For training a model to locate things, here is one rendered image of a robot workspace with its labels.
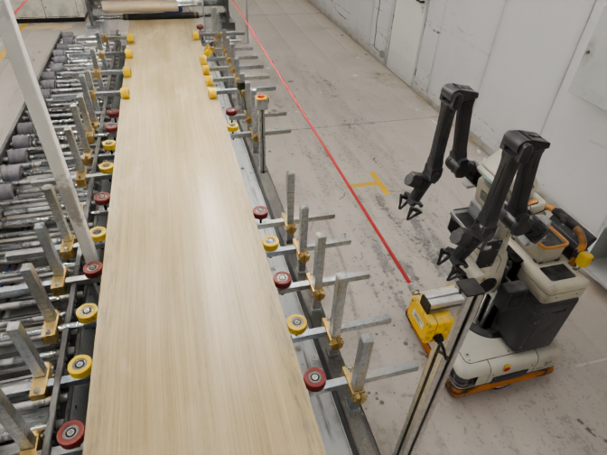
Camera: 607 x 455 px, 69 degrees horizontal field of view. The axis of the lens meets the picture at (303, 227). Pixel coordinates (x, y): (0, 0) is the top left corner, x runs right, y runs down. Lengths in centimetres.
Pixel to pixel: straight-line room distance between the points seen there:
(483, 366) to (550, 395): 55
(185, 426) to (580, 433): 215
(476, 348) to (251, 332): 139
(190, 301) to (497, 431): 178
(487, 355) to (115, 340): 188
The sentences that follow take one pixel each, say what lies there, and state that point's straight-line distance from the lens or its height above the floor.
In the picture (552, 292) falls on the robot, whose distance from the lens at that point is 241.
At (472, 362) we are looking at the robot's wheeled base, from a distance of 262.
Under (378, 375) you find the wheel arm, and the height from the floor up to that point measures 84.
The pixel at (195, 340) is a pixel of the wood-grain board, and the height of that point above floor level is 90.
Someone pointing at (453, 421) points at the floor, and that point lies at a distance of 273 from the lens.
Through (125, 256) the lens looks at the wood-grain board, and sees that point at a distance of 215.
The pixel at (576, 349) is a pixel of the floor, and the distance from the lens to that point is 337.
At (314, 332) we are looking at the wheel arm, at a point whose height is 82.
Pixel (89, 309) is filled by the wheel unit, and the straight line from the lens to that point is 197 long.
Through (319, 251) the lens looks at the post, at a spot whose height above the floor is 108.
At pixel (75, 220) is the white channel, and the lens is 211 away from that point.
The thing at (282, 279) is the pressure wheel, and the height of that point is 90.
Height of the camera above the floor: 229
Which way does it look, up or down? 39 degrees down
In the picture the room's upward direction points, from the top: 3 degrees clockwise
